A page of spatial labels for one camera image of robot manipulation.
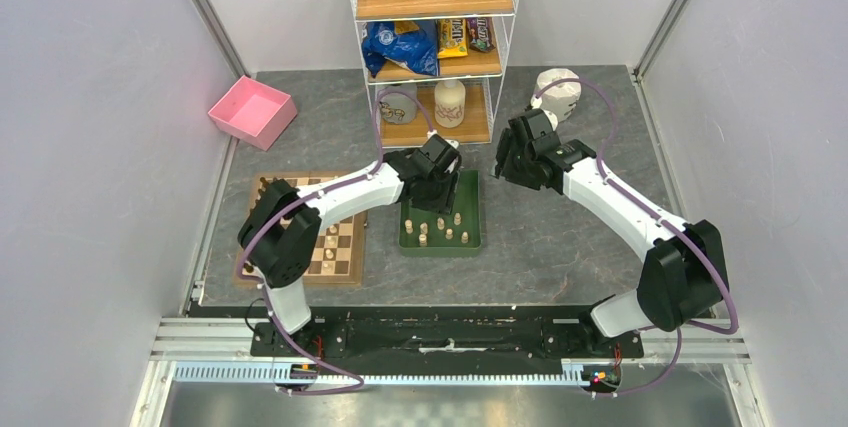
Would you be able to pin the pink plastic bin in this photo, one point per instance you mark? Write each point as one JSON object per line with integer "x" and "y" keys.
{"x": 253, "y": 112}

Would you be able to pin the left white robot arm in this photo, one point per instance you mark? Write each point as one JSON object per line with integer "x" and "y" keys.
{"x": 281, "y": 231}

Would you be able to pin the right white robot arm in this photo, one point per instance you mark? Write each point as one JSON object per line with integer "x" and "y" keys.
{"x": 683, "y": 267}

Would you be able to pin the green metal tray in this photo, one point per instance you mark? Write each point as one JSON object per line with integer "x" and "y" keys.
{"x": 467, "y": 203}

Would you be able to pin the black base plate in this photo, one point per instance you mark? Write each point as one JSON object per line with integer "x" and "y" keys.
{"x": 546, "y": 331}

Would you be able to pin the yellow candy bag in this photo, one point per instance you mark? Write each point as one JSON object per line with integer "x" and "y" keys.
{"x": 453, "y": 41}

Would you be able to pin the grey patterned mug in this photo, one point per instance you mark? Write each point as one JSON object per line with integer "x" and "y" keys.
{"x": 397, "y": 107}

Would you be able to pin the white toilet paper roll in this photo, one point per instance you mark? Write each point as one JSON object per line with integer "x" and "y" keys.
{"x": 562, "y": 98}

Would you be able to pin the white patterned bottle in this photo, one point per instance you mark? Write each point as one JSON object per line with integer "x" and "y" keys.
{"x": 450, "y": 99}

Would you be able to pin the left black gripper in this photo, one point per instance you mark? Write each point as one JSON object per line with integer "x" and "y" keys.
{"x": 442, "y": 205}

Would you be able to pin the brown candy bag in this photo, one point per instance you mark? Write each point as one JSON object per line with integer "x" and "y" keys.
{"x": 481, "y": 36}

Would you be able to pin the white wire wooden shelf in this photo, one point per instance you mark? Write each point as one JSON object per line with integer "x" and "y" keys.
{"x": 482, "y": 73}

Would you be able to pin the aluminium rail frame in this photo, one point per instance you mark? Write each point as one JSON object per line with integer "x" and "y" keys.
{"x": 201, "y": 373}

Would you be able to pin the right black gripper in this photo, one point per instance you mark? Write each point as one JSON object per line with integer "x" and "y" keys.
{"x": 510, "y": 146}

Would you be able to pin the blue snack bag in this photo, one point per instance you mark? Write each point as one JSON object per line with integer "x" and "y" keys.
{"x": 412, "y": 45}

